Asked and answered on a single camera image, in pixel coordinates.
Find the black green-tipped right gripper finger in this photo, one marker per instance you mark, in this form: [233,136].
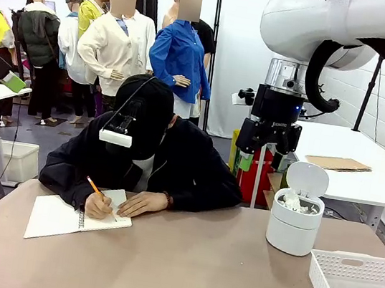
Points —
[279,158]
[245,161]

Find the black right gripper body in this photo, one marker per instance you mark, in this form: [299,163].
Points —
[271,123]

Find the white paper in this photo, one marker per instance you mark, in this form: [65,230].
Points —
[292,200]

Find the orange pencil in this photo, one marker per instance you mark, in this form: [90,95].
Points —
[97,189]

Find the white spiral notebook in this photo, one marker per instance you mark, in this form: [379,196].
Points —
[54,217]

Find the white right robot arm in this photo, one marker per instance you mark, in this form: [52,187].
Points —
[323,22]

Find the person's right forearm black sleeve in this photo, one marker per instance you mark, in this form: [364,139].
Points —
[63,182]

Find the person's left forearm black sleeve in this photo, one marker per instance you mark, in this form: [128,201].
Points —
[206,198]

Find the person's left hand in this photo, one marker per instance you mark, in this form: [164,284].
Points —
[140,205]

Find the person's right hand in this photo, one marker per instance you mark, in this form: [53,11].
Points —
[97,207]

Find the yellow bag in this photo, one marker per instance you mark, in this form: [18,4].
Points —
[235,150]

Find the red bag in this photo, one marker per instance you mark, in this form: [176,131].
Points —
[262,187]

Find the person's black jacket torso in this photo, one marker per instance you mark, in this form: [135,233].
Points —
[190,161]

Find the brown cardboard sheet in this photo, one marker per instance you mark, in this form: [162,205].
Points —
[338,163]

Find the white round trash bin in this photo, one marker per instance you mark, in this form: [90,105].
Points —
[292,227]

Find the large white table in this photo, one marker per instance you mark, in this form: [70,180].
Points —
[358,147]

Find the black backdrop pole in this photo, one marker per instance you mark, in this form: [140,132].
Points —
[212,45]

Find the white plastic crate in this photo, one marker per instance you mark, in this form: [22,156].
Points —
[23,162]

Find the mannequin in yellow jacket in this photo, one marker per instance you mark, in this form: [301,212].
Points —
[88,16]

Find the mannequin in black t-shirt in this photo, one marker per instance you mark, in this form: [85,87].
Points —
[206,37]

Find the black cap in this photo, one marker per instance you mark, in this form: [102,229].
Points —
[147,108]

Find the mannequin in blue shirt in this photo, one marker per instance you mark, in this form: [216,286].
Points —
[182,55]

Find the mannequin in cream cardigan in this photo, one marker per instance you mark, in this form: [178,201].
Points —
[112,48]

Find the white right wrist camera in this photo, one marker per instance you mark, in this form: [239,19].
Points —
[243,97]

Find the white head-mounted camera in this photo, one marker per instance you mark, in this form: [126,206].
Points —
[115,137]

